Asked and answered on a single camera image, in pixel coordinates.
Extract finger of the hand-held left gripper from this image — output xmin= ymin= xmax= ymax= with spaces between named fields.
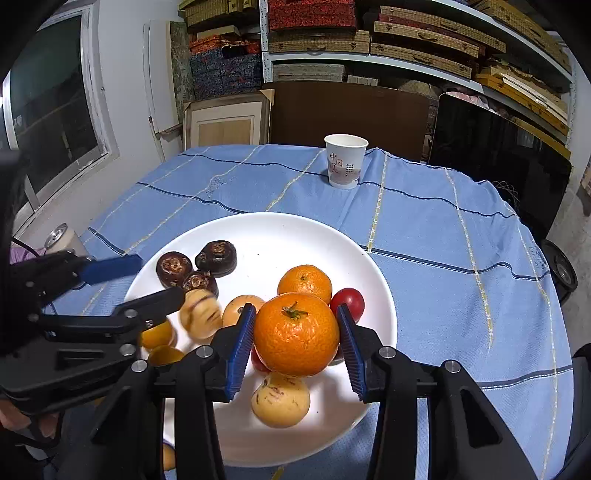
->
xmin=11 ymin=250 xmax=143 ymax=319
xmin=41 ymin=287 xmax=186 ymax=346

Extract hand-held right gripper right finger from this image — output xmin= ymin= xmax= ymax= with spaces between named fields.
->
xmin=336 ymin=304 xmax=537 ymax=480

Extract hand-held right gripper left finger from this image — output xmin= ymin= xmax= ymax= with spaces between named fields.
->
xmin=53 ymin=303 xmax=257 ymax=480

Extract small orange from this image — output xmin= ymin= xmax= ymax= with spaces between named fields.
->
xmin=148 ymin=345 xmax=185 ymax=367
xmin=140 ymin=320 xmax=176 ymax=350

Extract brown water chestnut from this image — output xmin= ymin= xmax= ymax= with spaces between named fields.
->
xmin=182 ymin=271 xmax=219 ymax=296
xmin=156 ymin=251 xmax=194 ymax=288
xmin=195 ymin=241 xmax=238 ymax=278

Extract pale striped pepino melon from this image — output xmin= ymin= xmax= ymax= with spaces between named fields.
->
xmin=251 ymin=372 xmax=311 ymax=428
xmin=179 ymin=288 xmax=223 ymax=340

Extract large pale orange grapefruit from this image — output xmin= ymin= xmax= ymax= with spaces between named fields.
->
xmin=222 ymin=295 xmax=265 ymax=328

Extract large orange mandarin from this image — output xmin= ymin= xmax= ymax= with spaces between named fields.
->
xmin=253 ymin=292 xmax=341 ymax=377

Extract white oval plate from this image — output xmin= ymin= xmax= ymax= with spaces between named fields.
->
xmin=124 ymin=212 xmax=398 ymax=468

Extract person's left hand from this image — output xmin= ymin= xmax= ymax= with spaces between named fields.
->
xmin=0 ymin=399 xmax=62 ymax=442

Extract beige drink can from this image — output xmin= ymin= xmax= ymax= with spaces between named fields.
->
xmin=45 ymin=223 xmax=88 ymax=259

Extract pink cloth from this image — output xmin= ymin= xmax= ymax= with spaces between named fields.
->
xmin=9 ymin=247 xmax=49 ymax=265

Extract blue checked tablecloth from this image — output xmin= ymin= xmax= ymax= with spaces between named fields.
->
xmin=44 ymin=145 xmax=575 ymax=480

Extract framed picture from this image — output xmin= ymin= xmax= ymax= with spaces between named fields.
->
xmin=183 ymin=89 xmax=275 ymax=152

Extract white wooden plank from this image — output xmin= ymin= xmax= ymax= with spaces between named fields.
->
xmin=143 ymin=23 xmax=183 ymax=162

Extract white paper cup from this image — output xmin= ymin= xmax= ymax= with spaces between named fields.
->
xmin=324 ymin=134 xmax=369 ymax=189

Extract green patterned board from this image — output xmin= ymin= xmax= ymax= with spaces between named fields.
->
xmin=171 ymin=21 xmax=195 ymax=104

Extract stack of blue patterned boxes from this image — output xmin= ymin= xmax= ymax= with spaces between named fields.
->
xmin=187 ymin=37 xmax=264 ymax=100

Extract black round object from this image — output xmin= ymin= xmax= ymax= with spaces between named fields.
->
xmin=540 ymin=239 xmax=578 ymax=305

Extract dark bulky object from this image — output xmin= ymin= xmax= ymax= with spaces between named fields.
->
xmin=566 ymin=344 xmax=591 ymax=472

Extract black monitor screen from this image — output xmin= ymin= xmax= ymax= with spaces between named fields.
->
xmin=427 ymin=93 xmax=573 ymax=243

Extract brown board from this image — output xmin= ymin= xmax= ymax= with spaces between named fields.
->
xmin=268 ymin=82 xmax=439 ymax=162

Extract white metal shelf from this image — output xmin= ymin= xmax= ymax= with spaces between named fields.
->
xmin=261 ymin=0 xmax=578 ymax=148

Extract stack of yellow flat boxes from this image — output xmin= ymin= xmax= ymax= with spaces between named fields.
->
xmin=475 ymin=65 xmax=571 ymax=146

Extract stack of red patterned boxes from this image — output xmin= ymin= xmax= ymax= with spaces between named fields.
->
xmin=268 ymin=0 xmax=358 ymax=31

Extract black cable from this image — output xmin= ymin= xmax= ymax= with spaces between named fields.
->
xmin=11 ymin=237 xmax=42 ymax=257

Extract window with metal frame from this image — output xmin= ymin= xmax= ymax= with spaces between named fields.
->
xmin=0 ymin=9 xmax=116 ymax=217

